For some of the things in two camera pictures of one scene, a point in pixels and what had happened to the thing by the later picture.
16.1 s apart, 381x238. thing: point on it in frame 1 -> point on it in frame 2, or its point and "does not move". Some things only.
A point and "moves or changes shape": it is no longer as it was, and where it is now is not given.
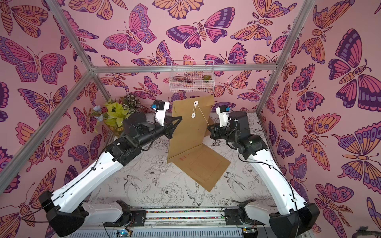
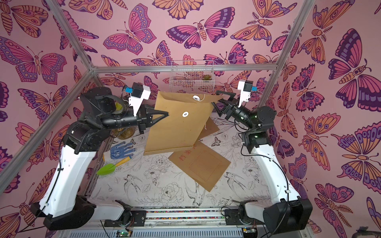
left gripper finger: [169, 119] -> [156, 112]
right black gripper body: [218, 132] -> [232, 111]
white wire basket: [192, 82] does not move
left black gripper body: [156, 133] -> [141, 122]
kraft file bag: [190, 132] moves or changes shape
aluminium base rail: [183, 223] does not move
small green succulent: [207, 77] does not move
